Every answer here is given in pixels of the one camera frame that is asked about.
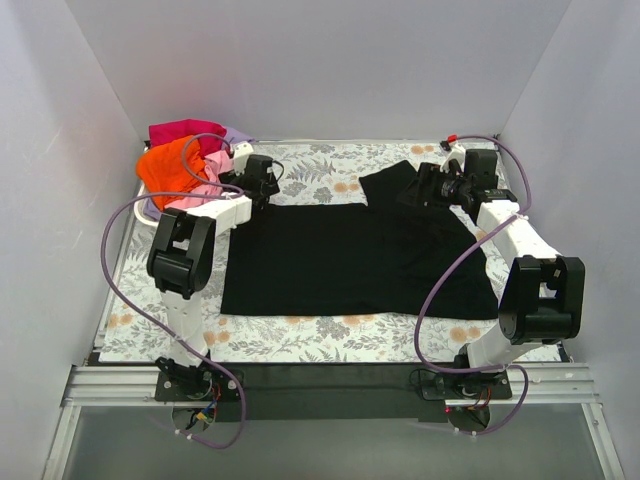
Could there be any black t shirt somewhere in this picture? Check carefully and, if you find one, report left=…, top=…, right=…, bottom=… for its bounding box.
left=221, top=161, right=476, bottom=316

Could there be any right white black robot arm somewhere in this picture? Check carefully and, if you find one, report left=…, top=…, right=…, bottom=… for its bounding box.
left=399, top=147, right=586, bottom=398

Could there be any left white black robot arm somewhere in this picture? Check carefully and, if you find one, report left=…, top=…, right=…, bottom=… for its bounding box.
left=147, top=154, right=280, bottom=400

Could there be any pink t shirt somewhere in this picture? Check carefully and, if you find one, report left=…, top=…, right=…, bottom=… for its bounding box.
left=165, top=150, right=233, bottom=210

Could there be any lavender t shirt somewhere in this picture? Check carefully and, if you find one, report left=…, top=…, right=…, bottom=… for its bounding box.
left=224, top=126, right=256, bottom=145

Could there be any orange t shirt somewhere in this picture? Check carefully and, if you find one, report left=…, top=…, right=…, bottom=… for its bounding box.
left=136, top=136, right=208, bottom=210

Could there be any magenta t shirt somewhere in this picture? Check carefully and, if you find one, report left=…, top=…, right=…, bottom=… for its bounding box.
left=149, top=119, right=227, bottom=156

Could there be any white plastic laundry basket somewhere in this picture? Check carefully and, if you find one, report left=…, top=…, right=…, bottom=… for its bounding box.
left=133, top=198, right=161, bottom=228

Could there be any floral patterned table mat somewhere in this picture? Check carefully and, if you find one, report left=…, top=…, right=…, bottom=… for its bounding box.
left=97, top=141, right=569, bottom=364

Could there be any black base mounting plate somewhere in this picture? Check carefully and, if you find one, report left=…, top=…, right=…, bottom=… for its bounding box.
left=154, top=360, right=512, bottom=423

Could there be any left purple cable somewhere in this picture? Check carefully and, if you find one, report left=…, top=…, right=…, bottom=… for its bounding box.
left=100, top=131, right=249, bottom=449

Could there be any purple cable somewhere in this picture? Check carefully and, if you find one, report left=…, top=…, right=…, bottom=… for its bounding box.
left=414, top=134, right=532, bottom=437
left=100, top=131, right=249, bottom=449

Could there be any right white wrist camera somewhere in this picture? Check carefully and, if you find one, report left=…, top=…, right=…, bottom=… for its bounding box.
left=440, top=135, right=466, bottom=176

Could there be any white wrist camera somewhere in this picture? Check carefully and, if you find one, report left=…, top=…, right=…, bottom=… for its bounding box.
left=229, top=141, right=254, bottom=173
left=440, top=135, right=466, bottom=176

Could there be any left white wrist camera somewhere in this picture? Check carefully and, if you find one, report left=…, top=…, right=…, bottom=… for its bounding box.
left=229, top=141, right=254, bottom=173

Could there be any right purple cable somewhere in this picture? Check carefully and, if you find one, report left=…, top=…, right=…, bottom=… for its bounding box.
left=414, top=134, right=532, bottom=437

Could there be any aluminium frame rail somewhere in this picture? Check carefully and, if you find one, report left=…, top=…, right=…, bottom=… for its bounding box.
left=62, top=363, right=600, bottom=406

